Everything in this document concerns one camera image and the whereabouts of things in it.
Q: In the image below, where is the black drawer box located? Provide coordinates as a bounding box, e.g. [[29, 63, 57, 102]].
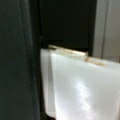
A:
[[0, 0, 97, 120]]

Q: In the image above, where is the white drawer handle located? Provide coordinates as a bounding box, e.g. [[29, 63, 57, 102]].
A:
[[40, 46, 120, 120]]

